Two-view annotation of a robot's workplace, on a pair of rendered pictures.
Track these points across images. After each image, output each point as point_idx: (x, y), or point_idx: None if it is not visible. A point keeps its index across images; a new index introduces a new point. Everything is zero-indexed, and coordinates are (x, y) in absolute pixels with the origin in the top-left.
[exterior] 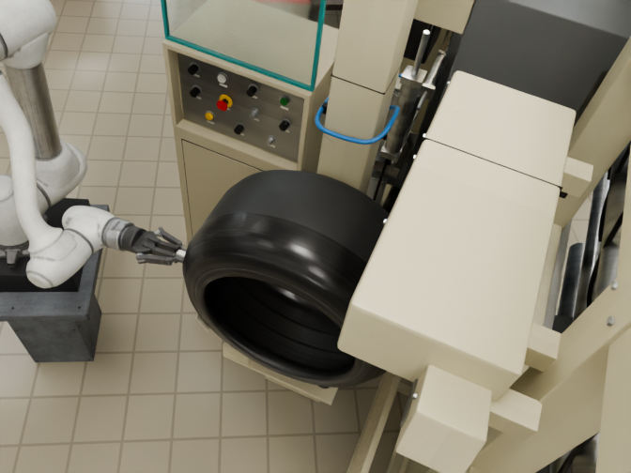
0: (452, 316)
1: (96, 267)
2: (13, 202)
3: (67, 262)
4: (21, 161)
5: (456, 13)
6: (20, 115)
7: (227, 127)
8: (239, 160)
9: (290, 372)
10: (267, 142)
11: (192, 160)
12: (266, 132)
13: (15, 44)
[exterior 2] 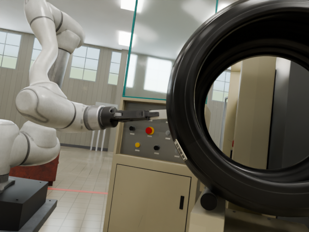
0: None
1: (40, 221)
2: (8, 129)
3: (57, 97)
4: (48, 51)
5: None
6: (56, 41)
7: (148, 150)
8: (155, 170)
9: (298, 183)
10: (175, 150)
11: (120, 180)
12: (174, 147)
13: (66, 25)
